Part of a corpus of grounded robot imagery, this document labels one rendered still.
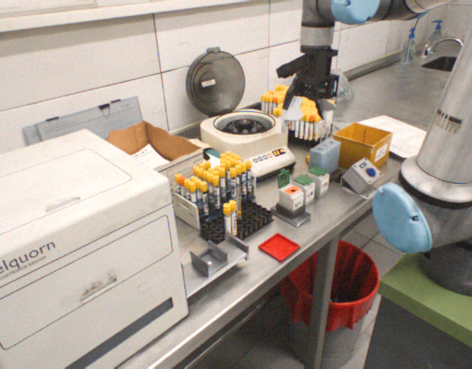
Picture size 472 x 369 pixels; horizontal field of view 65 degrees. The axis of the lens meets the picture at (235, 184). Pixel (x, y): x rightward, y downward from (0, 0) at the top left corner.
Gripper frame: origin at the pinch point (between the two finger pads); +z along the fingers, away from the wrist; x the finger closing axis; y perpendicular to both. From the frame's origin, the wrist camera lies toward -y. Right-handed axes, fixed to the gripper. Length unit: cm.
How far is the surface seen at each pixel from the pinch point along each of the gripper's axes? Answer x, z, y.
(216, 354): -14, 107, -24
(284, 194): -12.6, 12.5, 7.8
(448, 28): 222, 0, -73
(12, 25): -55, -24, -40
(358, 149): 20.4, 10.8, 4.3
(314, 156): 6.1, 10.4, 0.2
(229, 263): -35.3, 16.4, 16.3
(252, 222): -21.2, 17.9, 6.4
